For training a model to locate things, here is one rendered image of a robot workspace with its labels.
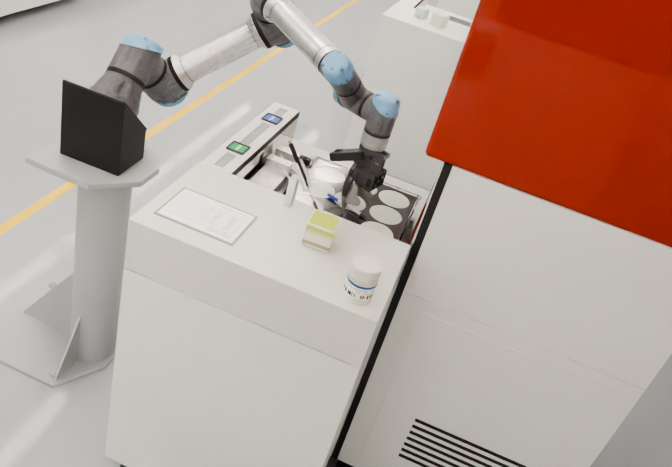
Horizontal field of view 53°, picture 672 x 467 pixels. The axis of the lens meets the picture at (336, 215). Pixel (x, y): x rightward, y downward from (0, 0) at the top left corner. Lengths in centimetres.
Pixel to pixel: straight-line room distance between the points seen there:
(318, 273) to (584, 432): 92
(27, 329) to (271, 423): 120
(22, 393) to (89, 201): 73
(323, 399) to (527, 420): 65
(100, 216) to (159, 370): 55
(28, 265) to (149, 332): 128
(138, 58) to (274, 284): 84
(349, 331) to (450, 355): 49
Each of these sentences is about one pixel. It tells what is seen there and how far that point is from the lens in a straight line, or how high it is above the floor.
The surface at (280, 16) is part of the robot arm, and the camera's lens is 190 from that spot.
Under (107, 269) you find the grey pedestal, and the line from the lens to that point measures 230.
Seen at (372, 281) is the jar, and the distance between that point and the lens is 148.
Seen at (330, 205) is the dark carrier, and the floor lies 90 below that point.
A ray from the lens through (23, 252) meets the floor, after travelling 308.
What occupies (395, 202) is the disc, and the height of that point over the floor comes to 90.
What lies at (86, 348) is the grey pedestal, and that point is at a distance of 254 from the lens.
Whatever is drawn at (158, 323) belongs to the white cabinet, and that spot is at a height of 69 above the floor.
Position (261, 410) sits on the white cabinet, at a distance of 180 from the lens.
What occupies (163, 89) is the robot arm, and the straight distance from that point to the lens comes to 214.
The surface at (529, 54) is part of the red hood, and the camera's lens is 155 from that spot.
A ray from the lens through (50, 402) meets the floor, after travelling 250.
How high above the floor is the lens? 191
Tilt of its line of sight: 32 degrees down
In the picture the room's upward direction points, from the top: 17 degrees clockwise
